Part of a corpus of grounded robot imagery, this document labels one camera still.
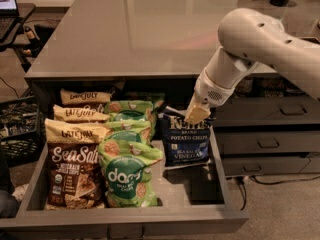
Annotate rear Late July chip bag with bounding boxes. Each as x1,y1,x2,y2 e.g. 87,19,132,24
60,89,112,105

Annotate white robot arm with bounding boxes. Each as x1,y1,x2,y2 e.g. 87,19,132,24
185,8,320,124

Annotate blue Kettle chip bag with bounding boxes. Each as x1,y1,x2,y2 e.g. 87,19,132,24
159,106,211,167

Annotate farthest green chip bag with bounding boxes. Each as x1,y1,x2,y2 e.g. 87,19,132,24
125,91,165,136

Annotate grey closed middle drawer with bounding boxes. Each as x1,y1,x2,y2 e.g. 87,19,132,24
216,131,320,155

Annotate front brown Late July bag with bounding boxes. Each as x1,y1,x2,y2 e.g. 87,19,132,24
45,119,110,210

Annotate late july chip bag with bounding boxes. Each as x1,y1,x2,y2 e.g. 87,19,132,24
53,105,110,123
60,89,112,105

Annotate grey upper right drawer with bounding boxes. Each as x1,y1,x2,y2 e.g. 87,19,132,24
214,96,320,127

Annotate front green Dang chip bag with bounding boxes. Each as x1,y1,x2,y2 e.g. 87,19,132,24
98,139,163,208

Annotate open grey top drawer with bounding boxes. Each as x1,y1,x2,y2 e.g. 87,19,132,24
0,135,248,240

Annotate laptop computer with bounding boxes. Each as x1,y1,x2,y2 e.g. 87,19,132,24
0,0,19,42

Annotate green dang chip bag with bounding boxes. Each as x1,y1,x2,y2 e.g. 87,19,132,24
104,100,153,121
105,119,151,145
98,139,163,208

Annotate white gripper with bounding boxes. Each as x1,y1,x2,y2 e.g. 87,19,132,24
185,71,234,125

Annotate black power cable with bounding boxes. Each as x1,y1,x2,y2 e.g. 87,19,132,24
233,173,320,211

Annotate middle green Dang chip bag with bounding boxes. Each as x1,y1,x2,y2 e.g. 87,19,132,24
105,119,151,145

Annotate rear green Dang chip bag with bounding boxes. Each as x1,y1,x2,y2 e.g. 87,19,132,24
104,100,153,121

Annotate middle Late July chip bag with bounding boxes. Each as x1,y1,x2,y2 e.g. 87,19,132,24
53,105,110,123

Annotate black plastic crate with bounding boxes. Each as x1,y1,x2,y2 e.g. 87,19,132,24
0,96,42,167

